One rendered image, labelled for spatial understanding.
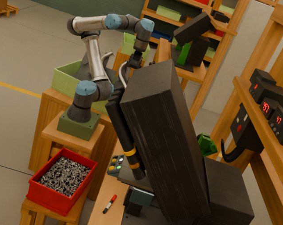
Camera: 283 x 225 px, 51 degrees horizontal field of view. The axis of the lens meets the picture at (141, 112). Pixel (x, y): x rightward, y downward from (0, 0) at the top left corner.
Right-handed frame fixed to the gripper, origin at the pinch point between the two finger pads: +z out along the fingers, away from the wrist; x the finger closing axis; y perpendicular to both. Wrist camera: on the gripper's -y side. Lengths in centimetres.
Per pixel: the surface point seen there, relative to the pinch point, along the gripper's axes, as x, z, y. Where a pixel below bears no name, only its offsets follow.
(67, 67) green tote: 56, 35, 74
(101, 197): -7, 39, -55
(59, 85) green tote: 54, 45, 55
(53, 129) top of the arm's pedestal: 35, 44, -7
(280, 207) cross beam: -74, 3, -68
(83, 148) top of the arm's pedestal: 12.5, 45.4, -14.0
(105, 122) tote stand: 8, 52, 36
